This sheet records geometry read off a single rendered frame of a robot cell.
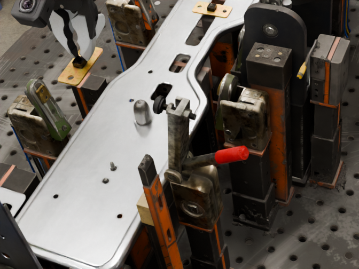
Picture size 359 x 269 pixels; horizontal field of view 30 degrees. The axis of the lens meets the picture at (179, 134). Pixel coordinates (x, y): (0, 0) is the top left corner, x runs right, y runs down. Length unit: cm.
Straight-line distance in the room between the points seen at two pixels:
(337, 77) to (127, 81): 42
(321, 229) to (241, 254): 18
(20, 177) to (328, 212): 65
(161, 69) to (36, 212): 40
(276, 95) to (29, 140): 50
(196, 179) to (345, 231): 46
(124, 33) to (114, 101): 26
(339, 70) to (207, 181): 33
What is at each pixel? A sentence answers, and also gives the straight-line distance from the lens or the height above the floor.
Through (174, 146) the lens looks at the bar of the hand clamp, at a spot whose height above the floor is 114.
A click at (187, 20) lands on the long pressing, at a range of 148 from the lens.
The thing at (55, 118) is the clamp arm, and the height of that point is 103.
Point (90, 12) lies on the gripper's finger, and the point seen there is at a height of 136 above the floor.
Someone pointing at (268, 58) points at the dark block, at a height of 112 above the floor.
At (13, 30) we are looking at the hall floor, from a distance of 331.
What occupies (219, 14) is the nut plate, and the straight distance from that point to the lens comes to 148.
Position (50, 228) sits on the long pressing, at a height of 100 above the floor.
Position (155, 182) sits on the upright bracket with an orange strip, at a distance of 99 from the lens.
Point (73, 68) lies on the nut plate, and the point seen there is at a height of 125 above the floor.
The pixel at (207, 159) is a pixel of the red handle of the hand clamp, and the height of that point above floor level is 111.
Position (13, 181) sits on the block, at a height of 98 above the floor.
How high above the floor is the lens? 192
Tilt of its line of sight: 48 degrees down
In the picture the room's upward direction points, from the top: 12 degrees counter-clockwise
